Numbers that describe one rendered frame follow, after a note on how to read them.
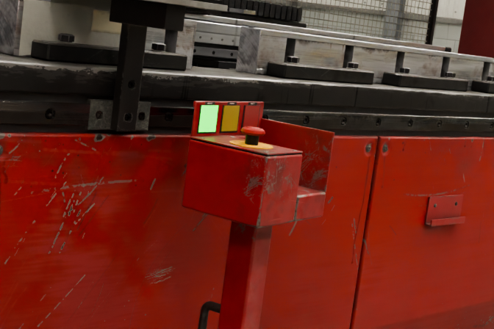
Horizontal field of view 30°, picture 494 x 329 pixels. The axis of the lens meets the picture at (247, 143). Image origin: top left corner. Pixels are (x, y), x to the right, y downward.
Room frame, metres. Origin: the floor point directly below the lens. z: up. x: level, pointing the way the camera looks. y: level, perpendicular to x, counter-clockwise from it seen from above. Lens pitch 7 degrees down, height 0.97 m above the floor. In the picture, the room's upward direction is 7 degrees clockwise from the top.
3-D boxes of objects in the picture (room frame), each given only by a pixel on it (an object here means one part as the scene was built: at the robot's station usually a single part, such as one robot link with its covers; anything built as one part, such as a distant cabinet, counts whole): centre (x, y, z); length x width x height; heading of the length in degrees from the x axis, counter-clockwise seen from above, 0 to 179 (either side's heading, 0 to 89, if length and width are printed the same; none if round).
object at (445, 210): (2.25, -0.51, 0.59); 0.15 x 0.02 x 0.07; 135
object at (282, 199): (1.55, -0.03, 0.75); 0.20 x 0.16 x 0.18; 145
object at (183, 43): (1.67, 0.28, 0.92); 0.39 x 0.06 x 0.10; 135
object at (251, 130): (1.50, -0.01, 0.79); 0.04 x 0.04 x 0.04
